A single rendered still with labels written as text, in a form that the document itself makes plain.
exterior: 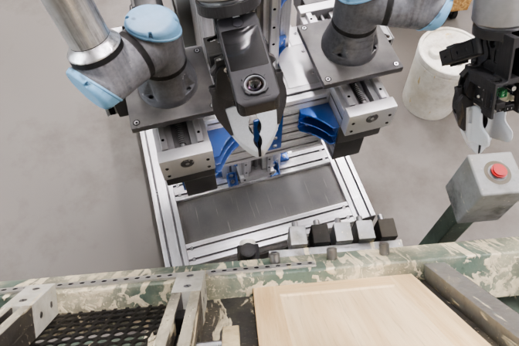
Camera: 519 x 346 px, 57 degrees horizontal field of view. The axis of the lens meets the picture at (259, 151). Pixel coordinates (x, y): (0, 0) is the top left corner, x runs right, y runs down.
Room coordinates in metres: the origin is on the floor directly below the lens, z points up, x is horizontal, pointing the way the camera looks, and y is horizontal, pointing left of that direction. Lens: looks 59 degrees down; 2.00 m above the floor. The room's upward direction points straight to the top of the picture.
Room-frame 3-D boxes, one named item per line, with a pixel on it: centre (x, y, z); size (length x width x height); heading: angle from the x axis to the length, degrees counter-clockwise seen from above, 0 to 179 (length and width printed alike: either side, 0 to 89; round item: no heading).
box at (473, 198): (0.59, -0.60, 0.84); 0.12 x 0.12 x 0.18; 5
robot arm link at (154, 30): (0.78, 0.24, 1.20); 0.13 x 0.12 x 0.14; 139
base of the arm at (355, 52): (0.92, -0.24, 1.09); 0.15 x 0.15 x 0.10
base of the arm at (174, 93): (0.79, 0.23, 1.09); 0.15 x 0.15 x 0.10
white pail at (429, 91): (1.54, -0.89, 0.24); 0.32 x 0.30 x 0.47; 106
